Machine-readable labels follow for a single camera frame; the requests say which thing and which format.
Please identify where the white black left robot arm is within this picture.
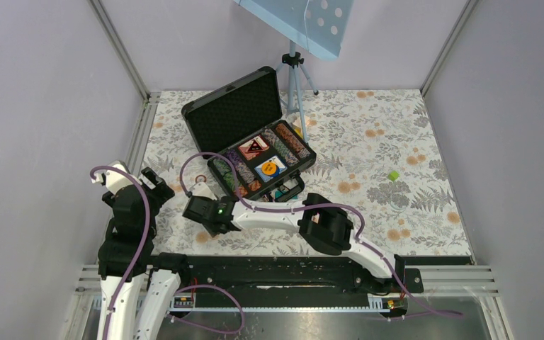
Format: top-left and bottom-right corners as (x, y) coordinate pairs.
(91, 161), (175, 339)

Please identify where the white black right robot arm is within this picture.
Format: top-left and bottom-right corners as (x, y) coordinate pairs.
(183, 193), (424, 295)

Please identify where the floral table mat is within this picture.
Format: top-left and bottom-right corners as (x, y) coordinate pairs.
(143, 89), (472, 257)

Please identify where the blue small blind button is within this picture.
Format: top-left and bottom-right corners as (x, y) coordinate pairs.
(261, 168), (280, 181)

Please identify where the red card deck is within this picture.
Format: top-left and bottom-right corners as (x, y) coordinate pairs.
(238, 135), (270, 161)

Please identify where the black all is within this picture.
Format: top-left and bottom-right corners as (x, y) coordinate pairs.
(240, 137), (268, 159)

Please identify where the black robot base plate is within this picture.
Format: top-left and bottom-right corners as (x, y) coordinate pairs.
(181, 255), (403, 309)

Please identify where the orange blue chip row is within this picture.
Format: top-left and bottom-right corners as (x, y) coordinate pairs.
(275, 123), (311, 159)

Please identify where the blue tripod stand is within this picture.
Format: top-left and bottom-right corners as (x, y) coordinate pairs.
(276, 40), (319, 144)

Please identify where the red yellow chip row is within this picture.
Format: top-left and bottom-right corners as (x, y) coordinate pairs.
(239, 180), (261, 199)

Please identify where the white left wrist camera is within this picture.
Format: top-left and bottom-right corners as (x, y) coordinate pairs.
(89, 161), (136, 194)

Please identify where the teal toy block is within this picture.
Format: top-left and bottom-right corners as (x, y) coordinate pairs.
(273, 188), (300, 203)

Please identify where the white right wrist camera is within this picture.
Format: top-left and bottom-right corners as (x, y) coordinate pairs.
(189, 182), (217, 200)

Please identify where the blue perforated board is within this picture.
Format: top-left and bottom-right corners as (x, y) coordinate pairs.
(236, 0), (353, 61)

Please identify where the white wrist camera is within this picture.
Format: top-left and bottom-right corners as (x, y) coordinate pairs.
(189, 182), (217, 200)
(89, 161), (136, 194)

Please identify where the red poker chip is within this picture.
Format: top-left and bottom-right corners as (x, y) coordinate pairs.
(195, 174), (207, 184)

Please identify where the blue card deck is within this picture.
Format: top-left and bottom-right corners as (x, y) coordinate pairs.
(255, 155), (288, 183)

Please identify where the green chip row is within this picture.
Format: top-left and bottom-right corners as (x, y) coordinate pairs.
(212, 158), (248, 197)

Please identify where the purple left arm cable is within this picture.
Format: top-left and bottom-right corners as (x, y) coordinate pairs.
(89, 165), (247, 340)

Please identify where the yellow big blind button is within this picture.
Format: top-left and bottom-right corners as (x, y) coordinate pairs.
(261, 161), (278, 170)

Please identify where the black poker set case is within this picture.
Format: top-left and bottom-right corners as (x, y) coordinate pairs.
(181, 66), (317, 201)

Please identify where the green toy cube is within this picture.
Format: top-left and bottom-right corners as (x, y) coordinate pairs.
(387, 171), (400, 181)

